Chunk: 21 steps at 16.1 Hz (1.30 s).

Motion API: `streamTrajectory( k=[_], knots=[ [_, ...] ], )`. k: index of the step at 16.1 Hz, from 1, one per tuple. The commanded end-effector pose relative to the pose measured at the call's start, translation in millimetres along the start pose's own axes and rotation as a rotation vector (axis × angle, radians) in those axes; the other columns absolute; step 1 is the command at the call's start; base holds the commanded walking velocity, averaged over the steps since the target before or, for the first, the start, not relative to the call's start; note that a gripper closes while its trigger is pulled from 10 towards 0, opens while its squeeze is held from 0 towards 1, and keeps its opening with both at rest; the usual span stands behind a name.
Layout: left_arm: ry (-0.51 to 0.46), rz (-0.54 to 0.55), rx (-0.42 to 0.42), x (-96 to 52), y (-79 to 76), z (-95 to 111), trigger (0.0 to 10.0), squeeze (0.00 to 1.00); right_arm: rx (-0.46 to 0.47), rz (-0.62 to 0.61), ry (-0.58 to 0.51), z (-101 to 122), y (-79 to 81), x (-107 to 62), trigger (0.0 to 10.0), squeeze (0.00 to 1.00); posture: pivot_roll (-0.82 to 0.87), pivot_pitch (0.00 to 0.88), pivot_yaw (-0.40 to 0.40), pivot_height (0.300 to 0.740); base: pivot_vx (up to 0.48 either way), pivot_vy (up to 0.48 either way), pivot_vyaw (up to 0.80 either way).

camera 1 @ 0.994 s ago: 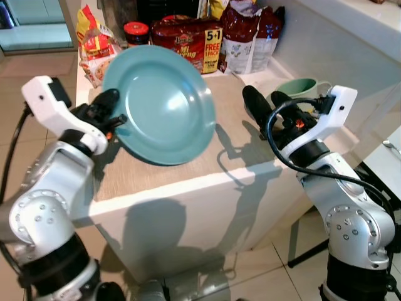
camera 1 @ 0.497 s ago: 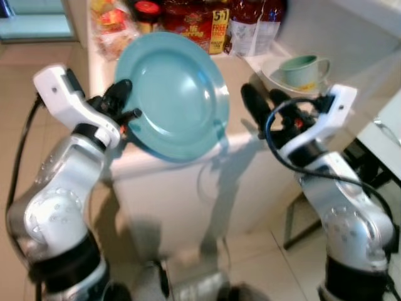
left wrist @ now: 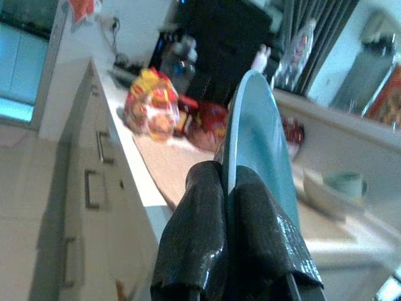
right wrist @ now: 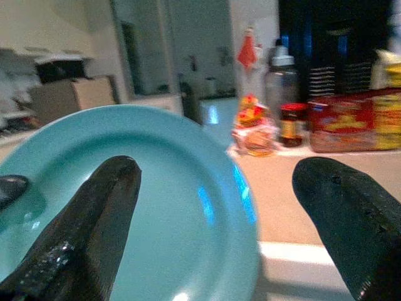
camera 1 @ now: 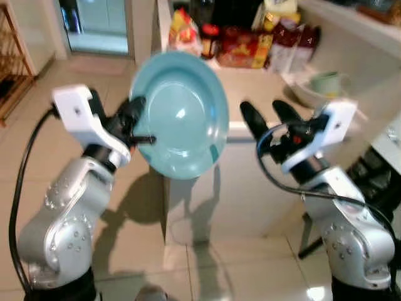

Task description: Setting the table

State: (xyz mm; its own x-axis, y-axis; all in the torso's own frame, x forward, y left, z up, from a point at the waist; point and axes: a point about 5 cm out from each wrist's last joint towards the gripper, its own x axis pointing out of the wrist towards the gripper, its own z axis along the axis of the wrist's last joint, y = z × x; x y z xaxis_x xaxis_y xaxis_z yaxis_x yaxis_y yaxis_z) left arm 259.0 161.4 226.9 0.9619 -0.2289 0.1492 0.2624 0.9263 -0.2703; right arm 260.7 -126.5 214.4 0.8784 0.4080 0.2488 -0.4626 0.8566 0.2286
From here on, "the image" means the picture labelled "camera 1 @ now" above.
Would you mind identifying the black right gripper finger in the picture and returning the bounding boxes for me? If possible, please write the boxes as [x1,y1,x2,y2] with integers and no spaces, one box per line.
[272,98,303,129]
[239,100,271,144]

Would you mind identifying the teal round plate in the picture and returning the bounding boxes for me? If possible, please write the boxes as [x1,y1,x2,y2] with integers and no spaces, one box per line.
[130,51,229,181]

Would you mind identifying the pale green mug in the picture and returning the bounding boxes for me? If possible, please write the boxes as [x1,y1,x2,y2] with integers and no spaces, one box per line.
[311,71,349,99]

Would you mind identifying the large red drink bottle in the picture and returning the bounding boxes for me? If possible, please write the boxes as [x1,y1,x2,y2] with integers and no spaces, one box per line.
[269,15,302,74]

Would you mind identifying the small red drink bottle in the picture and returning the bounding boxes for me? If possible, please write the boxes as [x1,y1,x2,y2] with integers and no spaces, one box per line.
[296,24,321,65]

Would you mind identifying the red yellow food box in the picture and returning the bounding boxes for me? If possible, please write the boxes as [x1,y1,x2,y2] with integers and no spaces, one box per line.
[216,28,274,69]

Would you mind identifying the white counter table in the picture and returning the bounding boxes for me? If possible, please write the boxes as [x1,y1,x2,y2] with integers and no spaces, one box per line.
[155,0,401,246]

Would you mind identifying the yellow red snack bag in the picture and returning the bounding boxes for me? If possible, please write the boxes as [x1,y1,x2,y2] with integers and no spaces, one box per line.
[167,7,203,58]

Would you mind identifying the dark sauce bottle red cap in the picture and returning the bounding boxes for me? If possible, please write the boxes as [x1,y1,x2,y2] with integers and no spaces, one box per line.
[200,23,221,61]

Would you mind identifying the black bag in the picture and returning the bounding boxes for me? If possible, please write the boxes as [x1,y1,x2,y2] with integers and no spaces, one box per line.
[346,147,401,221]

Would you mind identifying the glass door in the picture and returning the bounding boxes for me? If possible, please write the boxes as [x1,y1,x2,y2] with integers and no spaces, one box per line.
[59,0,130,55]

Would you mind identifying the yellow white food package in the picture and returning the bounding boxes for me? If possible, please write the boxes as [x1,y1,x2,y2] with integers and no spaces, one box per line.
[262,0,302,32]

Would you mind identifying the black metal leg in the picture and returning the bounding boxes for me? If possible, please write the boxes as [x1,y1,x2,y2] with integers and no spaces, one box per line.
[297,212,328,260]

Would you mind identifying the wooden rack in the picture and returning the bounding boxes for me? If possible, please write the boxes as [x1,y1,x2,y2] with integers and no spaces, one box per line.
[0,5,36,122]

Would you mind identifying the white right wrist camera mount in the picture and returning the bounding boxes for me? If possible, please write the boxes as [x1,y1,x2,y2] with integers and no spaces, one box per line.
[280,98,358,175]

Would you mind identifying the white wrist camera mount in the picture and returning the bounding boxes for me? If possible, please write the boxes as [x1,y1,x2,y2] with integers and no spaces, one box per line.
[280,98,358,175]
[51,84,133,166]

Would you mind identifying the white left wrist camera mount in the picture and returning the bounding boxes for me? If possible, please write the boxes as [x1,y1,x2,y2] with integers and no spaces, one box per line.
[51,84,133,166]

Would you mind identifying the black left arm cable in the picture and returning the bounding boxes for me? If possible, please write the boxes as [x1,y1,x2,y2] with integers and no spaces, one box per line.
[8,105,60,294]

